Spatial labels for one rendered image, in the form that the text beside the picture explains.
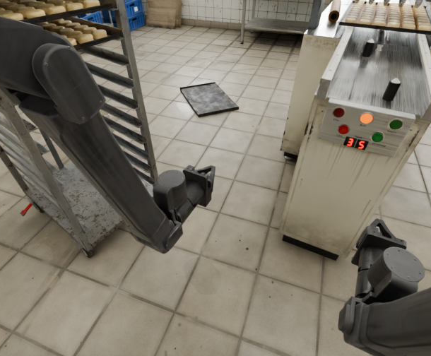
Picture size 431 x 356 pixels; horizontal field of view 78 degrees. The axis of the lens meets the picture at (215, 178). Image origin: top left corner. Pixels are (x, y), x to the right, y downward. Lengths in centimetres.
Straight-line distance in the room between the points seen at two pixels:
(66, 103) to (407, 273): 48
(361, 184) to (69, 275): 137
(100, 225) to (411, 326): 131
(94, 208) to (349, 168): 123
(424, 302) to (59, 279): 144
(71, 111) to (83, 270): 130
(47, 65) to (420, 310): 42
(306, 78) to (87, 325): 164
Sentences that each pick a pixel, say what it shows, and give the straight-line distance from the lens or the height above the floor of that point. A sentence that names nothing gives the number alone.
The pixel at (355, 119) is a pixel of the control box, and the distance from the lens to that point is 95.
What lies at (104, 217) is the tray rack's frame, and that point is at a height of 15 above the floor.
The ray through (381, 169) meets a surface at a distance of 109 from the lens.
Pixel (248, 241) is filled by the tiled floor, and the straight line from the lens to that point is 149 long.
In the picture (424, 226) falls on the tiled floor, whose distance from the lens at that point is 194.
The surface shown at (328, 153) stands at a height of 63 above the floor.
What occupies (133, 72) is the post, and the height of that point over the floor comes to 82.
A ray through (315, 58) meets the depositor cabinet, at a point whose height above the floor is 73.
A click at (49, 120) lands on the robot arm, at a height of 109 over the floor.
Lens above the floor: 123
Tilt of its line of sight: 43 degrees down
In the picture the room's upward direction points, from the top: straight up
